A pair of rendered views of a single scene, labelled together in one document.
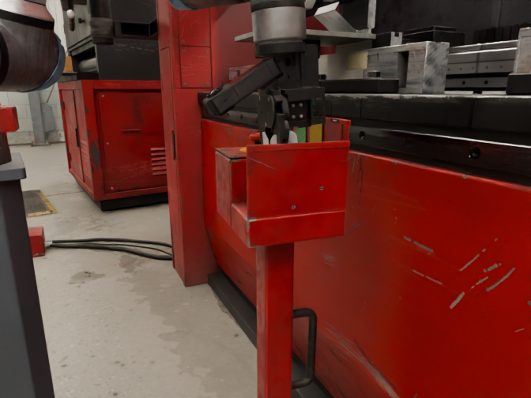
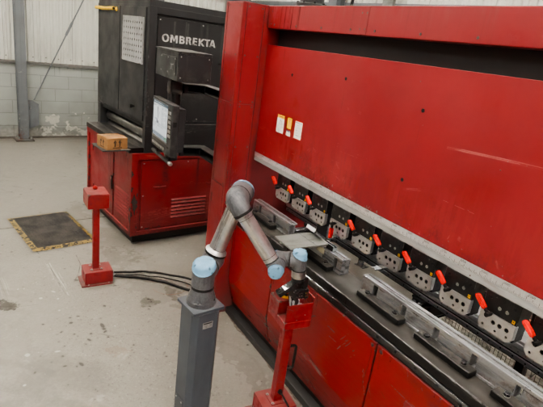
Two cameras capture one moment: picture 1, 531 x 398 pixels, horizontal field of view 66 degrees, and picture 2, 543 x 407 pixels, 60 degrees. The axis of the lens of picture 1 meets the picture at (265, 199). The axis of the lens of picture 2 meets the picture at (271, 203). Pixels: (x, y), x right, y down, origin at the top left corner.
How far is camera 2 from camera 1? 197 cm
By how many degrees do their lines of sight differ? 8
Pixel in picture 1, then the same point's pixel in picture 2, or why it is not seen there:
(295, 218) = (296, 322)
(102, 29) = not seen: hidden behind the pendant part
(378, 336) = (317, 354)
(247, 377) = (256, 366)
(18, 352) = (211, 354)
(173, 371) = (220, 361)
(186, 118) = not seen: hidden behind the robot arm
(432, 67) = (343, 267)
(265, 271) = (284, 333)
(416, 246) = (330, 329)
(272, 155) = (293, 308)
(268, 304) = (284, 343)
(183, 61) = not seen: hidden behind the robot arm
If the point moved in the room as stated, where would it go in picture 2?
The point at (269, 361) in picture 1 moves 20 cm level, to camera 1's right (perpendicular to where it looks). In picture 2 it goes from (281, 360) to (316, 362)
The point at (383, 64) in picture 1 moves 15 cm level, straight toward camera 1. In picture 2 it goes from (329, 257) to (327, 268)
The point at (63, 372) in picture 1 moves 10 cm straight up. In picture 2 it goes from (167, 359) to (168, 346)
